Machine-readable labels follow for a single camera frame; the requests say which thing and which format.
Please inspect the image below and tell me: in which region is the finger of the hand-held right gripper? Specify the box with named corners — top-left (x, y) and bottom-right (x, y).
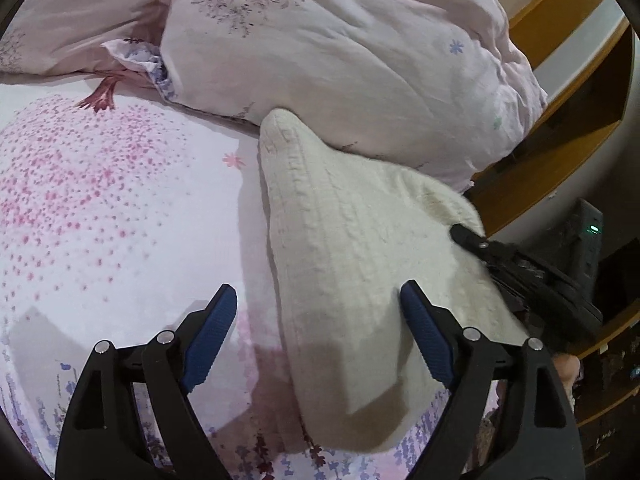
top-left (450, 224), bottom-right (532, 274)

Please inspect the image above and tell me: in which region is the pink floral bed sheet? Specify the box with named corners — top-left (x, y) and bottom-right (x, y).
top-left (0, 72), bottom-right (501, 480)

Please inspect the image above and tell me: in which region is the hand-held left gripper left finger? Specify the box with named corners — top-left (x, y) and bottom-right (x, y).
top-left (55, 284), bottom-right (237, 480)

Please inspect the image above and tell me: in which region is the cream cable-knit cardigan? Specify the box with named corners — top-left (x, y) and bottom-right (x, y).
top-left (257, 107), bottom-right (531, 453)

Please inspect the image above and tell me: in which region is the pink floral duvet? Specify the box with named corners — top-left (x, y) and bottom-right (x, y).
top-left (102, 0), bottom-right (549, 192)

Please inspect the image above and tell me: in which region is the small pink floral pillow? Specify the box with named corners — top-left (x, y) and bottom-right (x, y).
top-left (0, 0), bottom-right (176, 81)

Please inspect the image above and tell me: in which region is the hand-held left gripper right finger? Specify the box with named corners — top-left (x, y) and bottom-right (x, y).
top-left (400, 280), bottom-right (586, 480)

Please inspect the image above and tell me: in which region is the wooden shelf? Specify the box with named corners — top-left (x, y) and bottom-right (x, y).
top-left (570, 305), bottom-right (640, 461)

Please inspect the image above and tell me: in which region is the wooden headboard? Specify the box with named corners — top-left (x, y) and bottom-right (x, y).
top-left (470, 0), bottom-right (637, 237)

